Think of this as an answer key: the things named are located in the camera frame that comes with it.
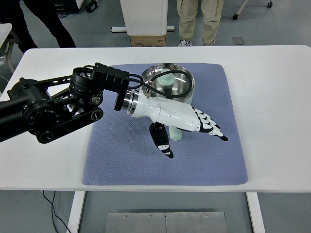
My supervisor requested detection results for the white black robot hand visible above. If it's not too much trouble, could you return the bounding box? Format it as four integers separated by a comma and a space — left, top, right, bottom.
127, 90, 228, 159

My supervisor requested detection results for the mint green pot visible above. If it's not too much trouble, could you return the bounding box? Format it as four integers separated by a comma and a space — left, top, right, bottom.
141, 63, 195, 144

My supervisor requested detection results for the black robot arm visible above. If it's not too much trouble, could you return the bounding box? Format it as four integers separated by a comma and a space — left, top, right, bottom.
0, 63, 191, 144

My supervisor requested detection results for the glass lid green knob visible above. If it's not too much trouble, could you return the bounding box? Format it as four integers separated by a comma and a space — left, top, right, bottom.
141, 63, 195, 102

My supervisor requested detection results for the blue textured mat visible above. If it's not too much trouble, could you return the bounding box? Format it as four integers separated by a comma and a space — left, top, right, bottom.
82, 63, 248, 186

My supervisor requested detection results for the cardboard box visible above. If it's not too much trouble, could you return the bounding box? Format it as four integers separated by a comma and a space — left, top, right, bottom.
130, 35, 166, 47

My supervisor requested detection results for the grey floor plate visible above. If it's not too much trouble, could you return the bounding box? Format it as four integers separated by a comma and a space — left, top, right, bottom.
232, 36, 245, 45

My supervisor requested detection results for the person in beige trousers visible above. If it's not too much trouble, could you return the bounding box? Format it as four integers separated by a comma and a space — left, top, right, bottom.
177, 0, 224, 47

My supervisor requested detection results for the black device on floor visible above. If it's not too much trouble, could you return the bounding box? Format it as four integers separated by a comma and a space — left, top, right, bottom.
85, 0, 98, 13

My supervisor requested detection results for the white cart with casters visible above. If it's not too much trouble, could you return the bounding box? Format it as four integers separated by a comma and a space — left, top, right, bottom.
232, 0, 273, 20

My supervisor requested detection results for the person in black trousers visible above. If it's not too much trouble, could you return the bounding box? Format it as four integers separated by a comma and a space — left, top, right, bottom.
0, 0, 76, 53

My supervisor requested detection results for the white pedestal stand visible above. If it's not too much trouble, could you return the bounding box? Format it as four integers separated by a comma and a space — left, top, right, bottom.
111, 0, 175, 36

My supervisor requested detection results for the metal base plate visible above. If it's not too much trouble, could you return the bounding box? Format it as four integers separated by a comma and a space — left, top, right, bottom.
105, 212, 227, 233

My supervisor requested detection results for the black floor cable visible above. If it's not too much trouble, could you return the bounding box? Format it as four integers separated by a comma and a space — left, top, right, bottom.
42, 190, 71, 233

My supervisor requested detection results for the white table frame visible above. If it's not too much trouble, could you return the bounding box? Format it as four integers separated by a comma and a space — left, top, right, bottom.
67, 191, 266, 233

